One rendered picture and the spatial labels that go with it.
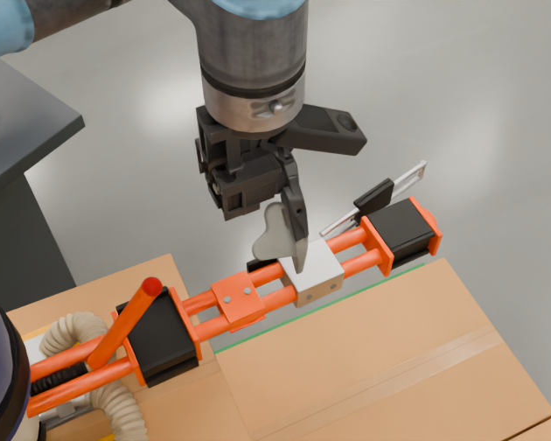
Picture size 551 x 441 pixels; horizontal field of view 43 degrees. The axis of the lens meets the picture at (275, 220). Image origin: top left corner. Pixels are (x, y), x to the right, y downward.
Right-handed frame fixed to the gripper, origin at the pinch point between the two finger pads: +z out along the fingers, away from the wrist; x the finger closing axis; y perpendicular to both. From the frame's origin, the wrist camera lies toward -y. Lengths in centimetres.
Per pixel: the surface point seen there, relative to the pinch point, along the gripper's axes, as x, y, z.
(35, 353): -9.4, 32.3, 24.5
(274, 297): 2.4, 1.3, 13.0
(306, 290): 3.5, -2.8, 12.9
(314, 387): -3, -10, 67
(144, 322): -0.8, 17.4, 12.2
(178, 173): -109, -15, 121
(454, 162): -73, -104, 121
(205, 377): 2.8, 12.2, 27.0
